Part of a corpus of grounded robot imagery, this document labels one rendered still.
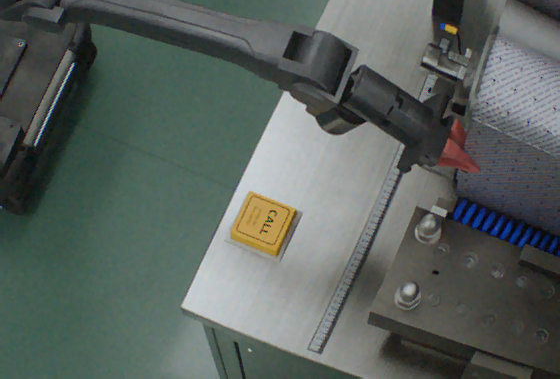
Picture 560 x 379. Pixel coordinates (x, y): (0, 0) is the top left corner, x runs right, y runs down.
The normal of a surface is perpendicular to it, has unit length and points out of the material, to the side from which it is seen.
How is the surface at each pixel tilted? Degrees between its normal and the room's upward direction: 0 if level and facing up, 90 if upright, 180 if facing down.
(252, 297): 0
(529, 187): 90
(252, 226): 0
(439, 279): 0
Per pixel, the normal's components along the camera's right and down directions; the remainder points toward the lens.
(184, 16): -0.03, -0.38
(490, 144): -0.40, 0.85
